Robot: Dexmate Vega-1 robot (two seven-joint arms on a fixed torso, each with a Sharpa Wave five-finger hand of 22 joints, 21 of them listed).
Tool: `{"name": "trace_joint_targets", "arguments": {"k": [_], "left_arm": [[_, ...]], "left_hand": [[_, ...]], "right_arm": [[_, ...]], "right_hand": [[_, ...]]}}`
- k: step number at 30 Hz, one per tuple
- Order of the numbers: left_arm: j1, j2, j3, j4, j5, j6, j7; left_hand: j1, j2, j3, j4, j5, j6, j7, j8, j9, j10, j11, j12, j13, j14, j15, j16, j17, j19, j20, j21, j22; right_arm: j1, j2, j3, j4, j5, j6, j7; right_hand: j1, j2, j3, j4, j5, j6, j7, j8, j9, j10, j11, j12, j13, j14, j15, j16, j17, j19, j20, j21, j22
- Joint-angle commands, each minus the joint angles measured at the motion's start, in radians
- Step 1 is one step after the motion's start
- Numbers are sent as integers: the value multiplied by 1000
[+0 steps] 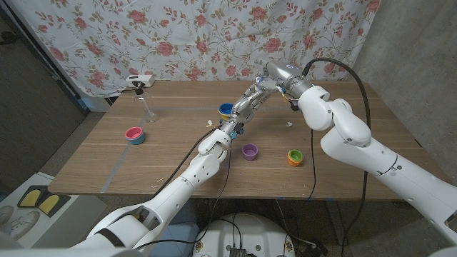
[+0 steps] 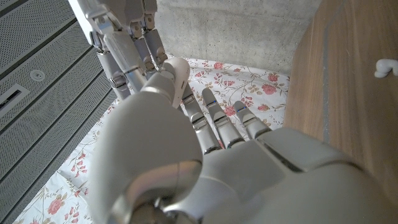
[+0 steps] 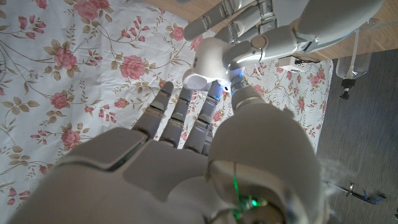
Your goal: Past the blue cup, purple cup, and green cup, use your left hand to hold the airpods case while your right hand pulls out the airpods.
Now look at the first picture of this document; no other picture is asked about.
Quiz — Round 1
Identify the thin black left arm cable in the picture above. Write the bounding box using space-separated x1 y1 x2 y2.
134 142 233 250

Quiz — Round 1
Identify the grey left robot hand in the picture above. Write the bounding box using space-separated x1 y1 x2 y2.
219 84 274 139

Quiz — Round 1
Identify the black power adapter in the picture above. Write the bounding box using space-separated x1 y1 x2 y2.
303 242 329 257

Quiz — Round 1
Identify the floral print backdrop cloth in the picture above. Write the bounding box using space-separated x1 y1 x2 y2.
6 0 381 98

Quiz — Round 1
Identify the grey table leg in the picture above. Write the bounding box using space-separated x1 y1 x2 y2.
324 200 349 246

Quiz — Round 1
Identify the black torso cable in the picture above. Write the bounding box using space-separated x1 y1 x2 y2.
214 213 244 249

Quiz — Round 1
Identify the black slipper yellow insole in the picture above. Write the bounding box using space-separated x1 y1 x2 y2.
17 185 46 208
37 192 71 218

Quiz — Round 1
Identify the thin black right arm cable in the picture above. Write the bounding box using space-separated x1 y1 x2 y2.
306 128 318 201

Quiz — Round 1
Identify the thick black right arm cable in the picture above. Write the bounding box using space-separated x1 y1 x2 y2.
302 57 371 257

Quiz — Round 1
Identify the white power strip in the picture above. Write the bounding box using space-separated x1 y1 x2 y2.
125 74 156 89

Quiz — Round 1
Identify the white sneaker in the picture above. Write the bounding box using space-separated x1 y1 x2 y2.
0 205 16 226
6 210 41 243

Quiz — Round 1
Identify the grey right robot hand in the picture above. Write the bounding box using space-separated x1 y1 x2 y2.
253 59 315 99

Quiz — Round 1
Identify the purple plastic cup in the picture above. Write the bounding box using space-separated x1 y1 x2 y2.
241 143 259 161

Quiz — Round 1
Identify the white floor cable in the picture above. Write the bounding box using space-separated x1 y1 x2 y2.
274 199 318 248

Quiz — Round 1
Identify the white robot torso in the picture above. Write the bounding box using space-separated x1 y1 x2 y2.
192 213 296 257

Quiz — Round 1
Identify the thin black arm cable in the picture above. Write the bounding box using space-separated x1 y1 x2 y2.
306 128 318 201
134 142 233 250

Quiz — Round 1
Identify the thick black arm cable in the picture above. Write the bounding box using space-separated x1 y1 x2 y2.
302 57 371 257
153 127 219 198

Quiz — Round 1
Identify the teal plastic cup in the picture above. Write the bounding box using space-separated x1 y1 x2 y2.
126 132 146 146

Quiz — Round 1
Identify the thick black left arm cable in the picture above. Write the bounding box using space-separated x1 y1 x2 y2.
153 127 219 198

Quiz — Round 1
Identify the pink plastic cup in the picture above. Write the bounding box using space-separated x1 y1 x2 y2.
124 126 144 141

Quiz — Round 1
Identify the white floor mat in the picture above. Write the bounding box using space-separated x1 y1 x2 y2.
0 171 108 250

